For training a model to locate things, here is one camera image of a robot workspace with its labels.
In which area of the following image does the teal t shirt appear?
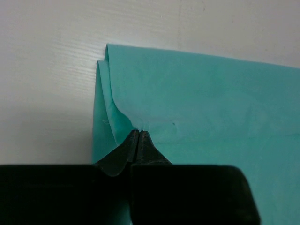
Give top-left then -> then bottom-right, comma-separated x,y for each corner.
92,44 -> 300,225

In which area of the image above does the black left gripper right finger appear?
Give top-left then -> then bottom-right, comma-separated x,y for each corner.
130,131 -> 261,225

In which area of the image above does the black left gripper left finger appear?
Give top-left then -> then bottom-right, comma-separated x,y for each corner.
0,130 -> 139,225

